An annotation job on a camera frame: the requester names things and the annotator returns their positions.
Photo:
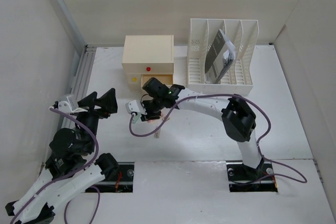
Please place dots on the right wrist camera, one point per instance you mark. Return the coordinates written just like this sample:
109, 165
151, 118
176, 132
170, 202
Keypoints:
133, 106

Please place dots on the grey setup guide booklet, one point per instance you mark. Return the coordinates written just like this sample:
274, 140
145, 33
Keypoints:
219, 58

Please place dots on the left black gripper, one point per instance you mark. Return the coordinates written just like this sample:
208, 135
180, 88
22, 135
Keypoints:
107, 102

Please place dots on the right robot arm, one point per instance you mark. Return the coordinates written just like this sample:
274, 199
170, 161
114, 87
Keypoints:
238, 118

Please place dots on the white plastic strip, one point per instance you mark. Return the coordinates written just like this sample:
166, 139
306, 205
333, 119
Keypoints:
157, 134

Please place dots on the aluminium frame rail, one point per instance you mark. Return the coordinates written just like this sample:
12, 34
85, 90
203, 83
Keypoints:
83, 59

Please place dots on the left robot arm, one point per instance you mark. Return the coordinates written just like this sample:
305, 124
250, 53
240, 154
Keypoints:
74, 163

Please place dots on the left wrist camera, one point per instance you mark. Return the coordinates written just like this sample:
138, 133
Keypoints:
66, 104

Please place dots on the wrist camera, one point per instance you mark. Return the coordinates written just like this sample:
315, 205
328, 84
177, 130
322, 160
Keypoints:
66, 104
133, 106

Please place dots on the cream drawer cabinet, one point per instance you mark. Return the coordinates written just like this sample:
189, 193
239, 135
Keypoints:
146, 56

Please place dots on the green translucent case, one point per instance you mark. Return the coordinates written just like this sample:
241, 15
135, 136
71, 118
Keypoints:
135, 119

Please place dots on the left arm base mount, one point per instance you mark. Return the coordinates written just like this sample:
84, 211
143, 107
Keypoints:
122, 182

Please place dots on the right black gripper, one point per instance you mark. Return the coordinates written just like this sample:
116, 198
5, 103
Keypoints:
148, 115

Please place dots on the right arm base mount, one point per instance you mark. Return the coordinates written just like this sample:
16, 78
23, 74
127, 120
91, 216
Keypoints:
243, 179

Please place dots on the white file organizer rack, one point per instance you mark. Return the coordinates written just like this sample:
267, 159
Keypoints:
242, 33

